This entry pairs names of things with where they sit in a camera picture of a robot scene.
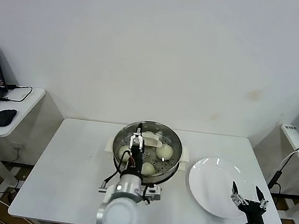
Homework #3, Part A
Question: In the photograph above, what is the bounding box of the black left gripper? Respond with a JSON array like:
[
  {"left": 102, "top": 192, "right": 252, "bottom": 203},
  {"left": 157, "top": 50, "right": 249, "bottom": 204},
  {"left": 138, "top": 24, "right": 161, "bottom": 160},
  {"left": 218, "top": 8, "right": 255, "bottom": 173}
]
[{"left": 122, "top": 120, "right": 149, "bottom": 177}]

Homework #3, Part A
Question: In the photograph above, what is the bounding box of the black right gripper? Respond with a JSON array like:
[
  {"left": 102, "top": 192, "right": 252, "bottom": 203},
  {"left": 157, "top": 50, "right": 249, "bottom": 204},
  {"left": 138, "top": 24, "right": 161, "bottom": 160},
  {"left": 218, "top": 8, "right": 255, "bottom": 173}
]
[{"left": 227, "top": 180, "right": 272, "bottom": 224}]

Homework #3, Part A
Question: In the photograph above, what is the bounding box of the round glass pot lid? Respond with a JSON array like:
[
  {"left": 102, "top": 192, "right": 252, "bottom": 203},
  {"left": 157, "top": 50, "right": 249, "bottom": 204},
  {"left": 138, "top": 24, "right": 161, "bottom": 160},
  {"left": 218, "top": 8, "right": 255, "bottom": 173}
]
[{"left": 110, "top": 117, "right": 186, "bottom": 181}]

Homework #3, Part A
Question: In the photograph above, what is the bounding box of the black computer mouse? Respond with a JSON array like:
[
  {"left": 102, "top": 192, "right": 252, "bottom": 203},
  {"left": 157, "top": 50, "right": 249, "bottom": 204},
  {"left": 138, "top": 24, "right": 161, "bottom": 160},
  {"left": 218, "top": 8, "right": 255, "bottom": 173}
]
[{"left": 0, "top": 107, "right": 18, "bottom": 129}]

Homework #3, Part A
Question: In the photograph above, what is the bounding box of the perforated steel steamer basket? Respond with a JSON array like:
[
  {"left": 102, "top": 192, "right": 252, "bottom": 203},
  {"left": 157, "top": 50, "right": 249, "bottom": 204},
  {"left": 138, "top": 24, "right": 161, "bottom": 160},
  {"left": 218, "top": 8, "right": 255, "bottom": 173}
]
[{"left": 108, "top": 117, "right": 186, "bottom": 187}]

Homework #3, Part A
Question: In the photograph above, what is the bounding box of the round white plate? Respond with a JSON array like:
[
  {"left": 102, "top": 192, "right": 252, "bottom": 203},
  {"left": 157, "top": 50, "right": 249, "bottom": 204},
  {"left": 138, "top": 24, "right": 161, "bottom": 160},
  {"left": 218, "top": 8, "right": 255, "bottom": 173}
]
[{"left": 184, "top": 154, "right": 257, "bottom": 221}]

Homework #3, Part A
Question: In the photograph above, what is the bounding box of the white side table with sticker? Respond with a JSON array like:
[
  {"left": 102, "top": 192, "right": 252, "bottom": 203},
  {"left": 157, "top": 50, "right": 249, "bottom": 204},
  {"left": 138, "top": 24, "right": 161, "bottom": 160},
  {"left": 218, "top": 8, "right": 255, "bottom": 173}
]
[{"left": 269, "top": 122, "right": 299, "bottom": 224}]

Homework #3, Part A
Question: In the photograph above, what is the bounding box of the white side table with mouse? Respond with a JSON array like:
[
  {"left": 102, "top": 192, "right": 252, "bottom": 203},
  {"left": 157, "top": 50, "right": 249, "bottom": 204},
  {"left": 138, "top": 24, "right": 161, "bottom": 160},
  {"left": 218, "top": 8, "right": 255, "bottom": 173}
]
[{"left": 0, "top": 83, "right": 46, "bottom": 205}]

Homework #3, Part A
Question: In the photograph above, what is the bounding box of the floor power strip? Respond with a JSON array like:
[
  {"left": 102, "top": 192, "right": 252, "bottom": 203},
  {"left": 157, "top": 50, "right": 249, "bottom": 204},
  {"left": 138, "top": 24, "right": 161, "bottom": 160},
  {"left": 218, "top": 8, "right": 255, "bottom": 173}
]
[{"left": 11, "top": 167, "right": 29, "bottom": 183}]

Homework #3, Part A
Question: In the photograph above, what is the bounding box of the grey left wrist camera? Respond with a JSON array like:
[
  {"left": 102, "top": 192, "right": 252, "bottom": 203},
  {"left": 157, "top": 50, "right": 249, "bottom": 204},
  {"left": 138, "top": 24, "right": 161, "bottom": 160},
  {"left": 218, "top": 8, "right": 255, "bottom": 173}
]
[{"left": 142, "top": 183, "right": 163, "bottom": 204}]

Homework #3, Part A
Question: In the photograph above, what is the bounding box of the white wall socket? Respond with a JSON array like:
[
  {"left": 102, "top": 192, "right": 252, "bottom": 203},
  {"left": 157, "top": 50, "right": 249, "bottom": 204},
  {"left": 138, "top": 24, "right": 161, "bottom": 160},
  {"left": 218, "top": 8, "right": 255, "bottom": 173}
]
[{"left": 12, "top": 142, "right": 25, "bottom": 155}]

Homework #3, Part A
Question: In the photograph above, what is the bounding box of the black laptop adapter cable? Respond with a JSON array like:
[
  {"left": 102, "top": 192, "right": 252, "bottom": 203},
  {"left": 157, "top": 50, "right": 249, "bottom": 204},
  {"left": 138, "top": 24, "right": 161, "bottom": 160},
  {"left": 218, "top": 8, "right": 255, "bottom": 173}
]
[{"left": 1, "top": 82, "right": 33, "bottom": 104}]

